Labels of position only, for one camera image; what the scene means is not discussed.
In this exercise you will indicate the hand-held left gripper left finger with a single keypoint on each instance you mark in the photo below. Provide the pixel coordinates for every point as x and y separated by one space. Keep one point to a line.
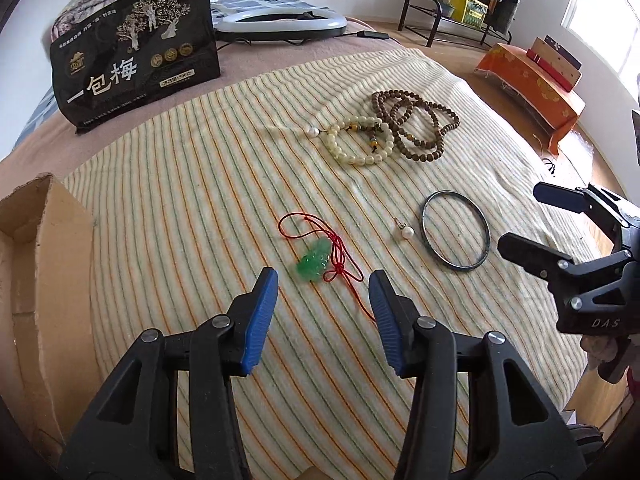
257 320

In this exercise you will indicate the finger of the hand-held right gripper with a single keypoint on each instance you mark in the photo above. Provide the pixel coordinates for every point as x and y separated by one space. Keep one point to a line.
557 196
525 251

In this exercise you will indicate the striped cream blanket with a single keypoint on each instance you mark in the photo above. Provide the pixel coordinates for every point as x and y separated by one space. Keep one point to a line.
200 185

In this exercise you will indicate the tan flat box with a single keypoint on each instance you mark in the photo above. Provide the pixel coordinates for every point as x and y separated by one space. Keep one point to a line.
555 67

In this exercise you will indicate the black power adapter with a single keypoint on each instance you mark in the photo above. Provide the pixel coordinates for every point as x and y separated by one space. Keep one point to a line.
372 35

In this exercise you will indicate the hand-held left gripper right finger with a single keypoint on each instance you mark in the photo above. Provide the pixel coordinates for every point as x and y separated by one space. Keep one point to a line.
387 320

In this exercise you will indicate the cardboard box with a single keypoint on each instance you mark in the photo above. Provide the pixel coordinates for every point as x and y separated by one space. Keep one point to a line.
55 260

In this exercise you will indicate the window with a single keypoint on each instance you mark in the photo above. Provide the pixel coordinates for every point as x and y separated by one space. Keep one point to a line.
600 10

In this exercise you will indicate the dark metal bangle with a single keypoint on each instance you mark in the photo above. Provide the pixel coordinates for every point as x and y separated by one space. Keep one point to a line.
424 222

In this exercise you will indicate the person's right hand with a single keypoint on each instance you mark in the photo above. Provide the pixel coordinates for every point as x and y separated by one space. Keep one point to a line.
595 347

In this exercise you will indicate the yellow crate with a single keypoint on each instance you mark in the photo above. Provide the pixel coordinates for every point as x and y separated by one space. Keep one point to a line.
470 7

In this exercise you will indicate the pearl earring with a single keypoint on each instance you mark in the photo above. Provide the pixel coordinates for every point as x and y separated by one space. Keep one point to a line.
407 234
312 132

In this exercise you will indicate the orange cloth covered table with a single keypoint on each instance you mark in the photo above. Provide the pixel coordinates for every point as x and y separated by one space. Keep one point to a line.
530 90

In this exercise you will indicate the pinkish brown blanket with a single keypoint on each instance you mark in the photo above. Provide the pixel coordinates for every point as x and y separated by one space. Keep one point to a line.
250 60

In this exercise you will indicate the black printed snack bag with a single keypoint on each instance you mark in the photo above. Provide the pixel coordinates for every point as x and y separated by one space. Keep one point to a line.
130 60

